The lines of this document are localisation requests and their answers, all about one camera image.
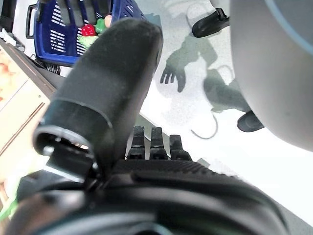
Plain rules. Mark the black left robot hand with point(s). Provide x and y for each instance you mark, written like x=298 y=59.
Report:
x=110 y=85

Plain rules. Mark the green napa cabbage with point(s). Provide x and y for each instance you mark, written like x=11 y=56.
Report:
x=8 y=208
x=84 y=41

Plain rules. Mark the blue plastic shopping basket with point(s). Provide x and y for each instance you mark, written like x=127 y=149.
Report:
x=56 y=59

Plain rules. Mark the red bell pepper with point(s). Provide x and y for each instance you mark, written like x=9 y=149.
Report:
x=88 y=30

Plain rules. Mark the green bell pepper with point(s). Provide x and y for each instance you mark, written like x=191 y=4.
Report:
x=99 y=25

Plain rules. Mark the tan potato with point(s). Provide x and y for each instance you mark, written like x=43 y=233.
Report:
x=108 y=20

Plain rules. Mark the wooden potato crate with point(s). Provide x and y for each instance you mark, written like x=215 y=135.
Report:
x=22 y=117

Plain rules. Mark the white power strip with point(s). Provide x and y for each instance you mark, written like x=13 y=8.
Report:
x=7 y=35

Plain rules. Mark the silver left robot leg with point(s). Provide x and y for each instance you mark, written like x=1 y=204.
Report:
x=269 y=73

